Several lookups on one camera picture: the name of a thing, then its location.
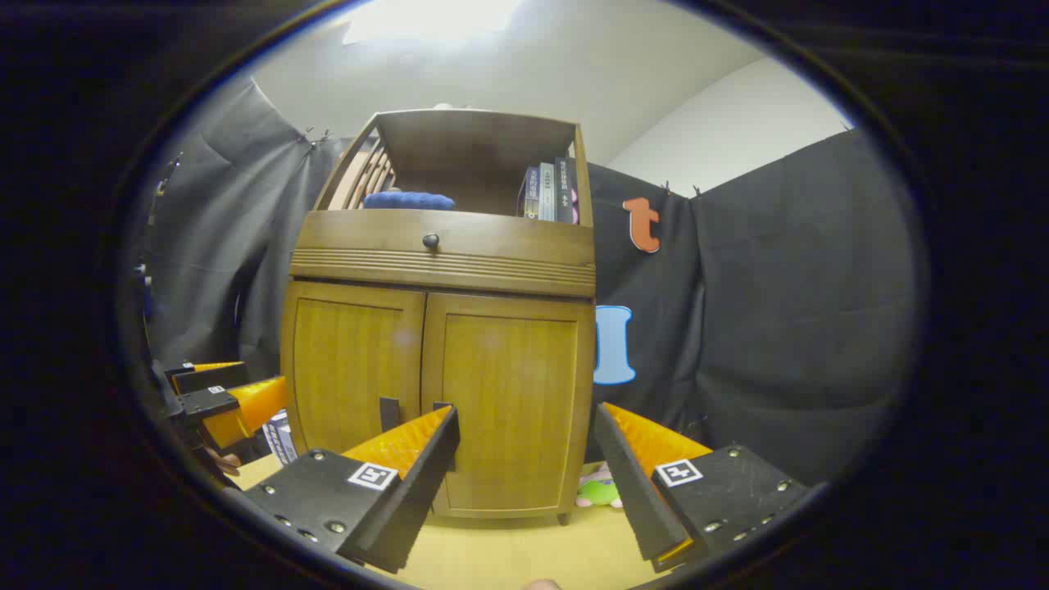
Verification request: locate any green plush toy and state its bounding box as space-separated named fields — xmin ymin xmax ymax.
xmin=575 ymin=461 xmax=624 ymax=510

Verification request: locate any wooden double-door shoe cabinet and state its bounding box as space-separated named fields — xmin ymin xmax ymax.
xmin=280 ymin=108 xmax=598 ymax=526

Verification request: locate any wooden shoe cabinet door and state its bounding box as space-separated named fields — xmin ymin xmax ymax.
xmin=420 ymin=292 xmax=596 ymax=520
xmin=282 ymin=280 xmax=428 ymax=456

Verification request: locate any black book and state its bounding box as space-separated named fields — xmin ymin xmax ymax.
xmin=554 ymin=157 xmax=576 ymax=225

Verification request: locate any blue folded towel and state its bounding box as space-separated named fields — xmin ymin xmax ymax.
xmin=363 ymin=191 xmax=456 ymax=211

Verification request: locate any black backdrop cloth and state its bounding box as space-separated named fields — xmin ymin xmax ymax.
xmin=135 ymin=78 xmax=920 ymax=489

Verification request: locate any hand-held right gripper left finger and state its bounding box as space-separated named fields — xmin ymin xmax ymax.
xmin=243 ymin=404 xmax=461 ymax=574

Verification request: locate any wooden cabinet drawer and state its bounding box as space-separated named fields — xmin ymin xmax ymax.
xmin=289 ymin=208 xmax=597 ymax=298

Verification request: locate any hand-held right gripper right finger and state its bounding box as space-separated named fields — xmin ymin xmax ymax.
xmin=592 ymin=402 xmax=814 ymax=574

